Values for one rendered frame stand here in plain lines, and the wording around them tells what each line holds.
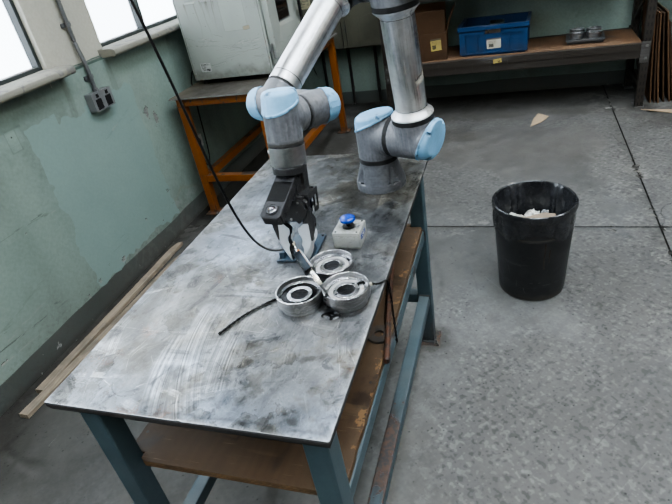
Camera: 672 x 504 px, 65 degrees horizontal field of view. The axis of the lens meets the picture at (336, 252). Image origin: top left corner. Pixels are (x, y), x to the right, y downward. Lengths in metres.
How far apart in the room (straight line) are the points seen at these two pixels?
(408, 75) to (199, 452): 1.03
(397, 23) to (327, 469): 0.99
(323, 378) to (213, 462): 0.38
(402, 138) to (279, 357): 0.71
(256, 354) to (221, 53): 2.56
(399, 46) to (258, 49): 2.01
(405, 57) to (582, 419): 1.29
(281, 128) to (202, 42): 2.44
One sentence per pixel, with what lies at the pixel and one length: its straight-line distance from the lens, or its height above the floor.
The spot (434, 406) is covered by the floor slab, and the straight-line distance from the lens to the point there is 2.00.
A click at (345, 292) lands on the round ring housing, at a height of 0.81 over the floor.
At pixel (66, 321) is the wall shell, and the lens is 2.85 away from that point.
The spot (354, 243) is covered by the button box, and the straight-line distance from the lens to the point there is 1.34.
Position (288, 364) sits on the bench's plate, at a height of 0.80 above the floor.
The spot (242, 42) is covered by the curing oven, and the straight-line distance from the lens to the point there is 3.36.
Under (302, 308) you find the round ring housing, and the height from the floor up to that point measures 0.83.
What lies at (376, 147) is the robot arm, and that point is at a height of 0.95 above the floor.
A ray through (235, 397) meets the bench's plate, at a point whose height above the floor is 0.80.
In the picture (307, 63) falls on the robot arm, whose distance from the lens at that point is 1.29.
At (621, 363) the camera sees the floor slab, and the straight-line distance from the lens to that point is 2.22.
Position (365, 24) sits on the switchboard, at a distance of 4.88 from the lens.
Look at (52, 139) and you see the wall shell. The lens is 2.81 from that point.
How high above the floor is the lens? 1.50
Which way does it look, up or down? 31 degrees down
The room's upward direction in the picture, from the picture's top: 11 degrees counter-clockwise
